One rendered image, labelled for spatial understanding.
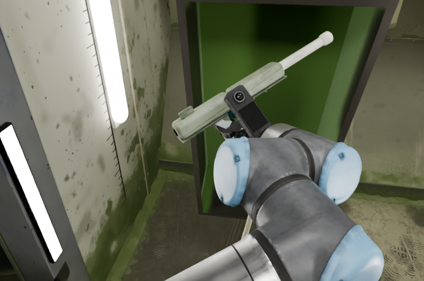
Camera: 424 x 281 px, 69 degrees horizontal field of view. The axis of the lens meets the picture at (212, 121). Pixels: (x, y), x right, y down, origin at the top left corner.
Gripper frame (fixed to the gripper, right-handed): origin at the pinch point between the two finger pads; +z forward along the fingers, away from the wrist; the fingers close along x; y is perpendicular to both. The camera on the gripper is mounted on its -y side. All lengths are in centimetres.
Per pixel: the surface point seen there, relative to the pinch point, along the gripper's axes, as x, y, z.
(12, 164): -55, -5, 44
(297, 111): 55, 46, 53
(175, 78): 40, 32, 180
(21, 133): -49, -11, 51
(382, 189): 116, 158, 71
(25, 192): -59, 6, 48
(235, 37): 39, -2, 54
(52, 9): -18, -42, 67
